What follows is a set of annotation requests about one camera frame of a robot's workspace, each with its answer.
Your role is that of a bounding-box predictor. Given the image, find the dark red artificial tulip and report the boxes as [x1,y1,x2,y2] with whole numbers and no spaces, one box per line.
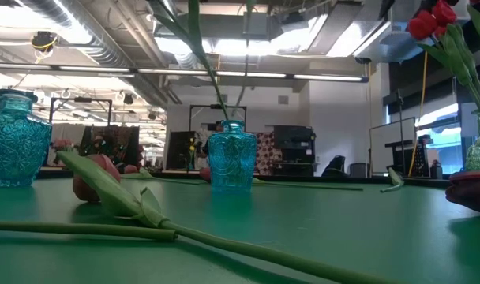
[444,170,480,217]
[56,149,407,284]
[199,166,364,192]

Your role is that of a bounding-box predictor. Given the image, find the pink background flowers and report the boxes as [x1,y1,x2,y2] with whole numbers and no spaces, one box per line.
[51,137,73,163]

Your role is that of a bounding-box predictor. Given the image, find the grey bin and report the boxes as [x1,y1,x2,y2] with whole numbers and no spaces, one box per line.
[349,162,369,178]

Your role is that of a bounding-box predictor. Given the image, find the black panel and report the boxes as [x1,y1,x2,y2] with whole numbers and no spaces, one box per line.
[167,130,196,170]

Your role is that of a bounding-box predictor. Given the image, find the white board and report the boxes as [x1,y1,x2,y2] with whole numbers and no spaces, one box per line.
[369,117,418,175]

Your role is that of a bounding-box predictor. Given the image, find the narrow blue glass vase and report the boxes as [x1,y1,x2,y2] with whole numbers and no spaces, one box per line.
[207,119,259,194]

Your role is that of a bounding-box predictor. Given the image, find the long ceiling light bar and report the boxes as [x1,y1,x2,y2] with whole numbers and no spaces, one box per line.
[0,62,369,84]

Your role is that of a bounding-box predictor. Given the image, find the wide teal glass vase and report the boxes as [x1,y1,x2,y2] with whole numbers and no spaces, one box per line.
[0,88,54,189]

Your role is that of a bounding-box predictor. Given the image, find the black metal rig frame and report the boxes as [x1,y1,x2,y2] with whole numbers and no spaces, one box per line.
[49,97,114,128]

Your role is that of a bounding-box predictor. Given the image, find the dark brown panel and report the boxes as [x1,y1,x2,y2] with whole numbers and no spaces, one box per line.
[78,125,141,169]

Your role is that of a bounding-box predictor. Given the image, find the black ceiling cable reel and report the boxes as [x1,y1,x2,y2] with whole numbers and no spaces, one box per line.
[30,30,58,52]

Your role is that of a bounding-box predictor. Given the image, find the large square silver duct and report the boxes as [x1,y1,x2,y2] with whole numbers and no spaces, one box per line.
[306,0,430,64]

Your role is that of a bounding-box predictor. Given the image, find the black tripod stand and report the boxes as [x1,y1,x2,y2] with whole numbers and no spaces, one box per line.
[395,88,406,174]

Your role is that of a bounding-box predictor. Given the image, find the yellow hanging cable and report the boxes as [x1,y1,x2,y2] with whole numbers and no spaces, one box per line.
[408,50,429,178]

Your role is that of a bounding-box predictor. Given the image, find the black cabinet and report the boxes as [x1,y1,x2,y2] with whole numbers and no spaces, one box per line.
[272,125,317,177]

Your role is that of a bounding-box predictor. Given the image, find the person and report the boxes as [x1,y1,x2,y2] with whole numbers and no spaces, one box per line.
[194,121,225,170]

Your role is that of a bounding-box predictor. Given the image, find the large glass window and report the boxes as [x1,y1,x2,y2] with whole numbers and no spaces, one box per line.
[415,103,464,174]

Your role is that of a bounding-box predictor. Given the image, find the red patterned cloth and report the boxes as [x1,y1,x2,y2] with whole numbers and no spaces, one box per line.
[255,132,283,176]

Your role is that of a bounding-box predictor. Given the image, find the black office chair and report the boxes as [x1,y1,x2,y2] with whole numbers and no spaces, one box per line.
[321,155,347,178]

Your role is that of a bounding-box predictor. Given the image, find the green table mat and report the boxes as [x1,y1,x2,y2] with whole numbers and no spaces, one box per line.
[0,177,480,284]

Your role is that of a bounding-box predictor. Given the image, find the yellow background flowers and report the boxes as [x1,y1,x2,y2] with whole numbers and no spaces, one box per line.
[186,137,197,169]

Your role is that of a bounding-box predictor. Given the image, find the green stems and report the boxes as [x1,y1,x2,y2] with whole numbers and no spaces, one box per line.
[147,0,231,123]

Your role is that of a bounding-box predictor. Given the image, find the black equipment rack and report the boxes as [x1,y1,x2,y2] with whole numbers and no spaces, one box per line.
[384,138,434,178]

